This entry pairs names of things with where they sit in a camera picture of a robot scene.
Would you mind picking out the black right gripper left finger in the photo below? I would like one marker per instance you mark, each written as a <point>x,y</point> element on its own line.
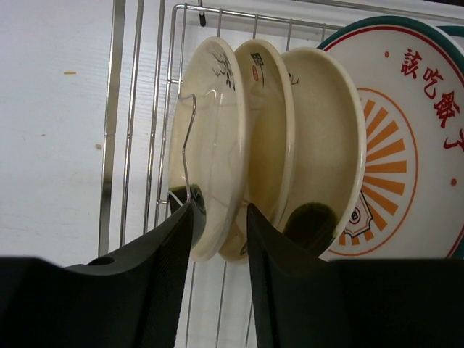
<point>128,298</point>

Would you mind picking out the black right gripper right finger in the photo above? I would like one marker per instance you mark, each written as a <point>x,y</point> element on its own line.
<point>300,300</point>

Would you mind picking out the cream bowl with green spot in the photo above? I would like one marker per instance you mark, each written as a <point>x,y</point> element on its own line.
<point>330,151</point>

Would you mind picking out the cream bowl with black calligraphy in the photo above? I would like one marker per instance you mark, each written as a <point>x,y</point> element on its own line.
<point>209,143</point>

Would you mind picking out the cream bowl with red stamp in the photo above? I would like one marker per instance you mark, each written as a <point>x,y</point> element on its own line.
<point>272,149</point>

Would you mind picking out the white plate with orange sunburst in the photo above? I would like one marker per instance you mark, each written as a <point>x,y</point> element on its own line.
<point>409,76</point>

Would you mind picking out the chrome wire dish rack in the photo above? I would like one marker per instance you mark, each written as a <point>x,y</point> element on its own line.
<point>150,45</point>

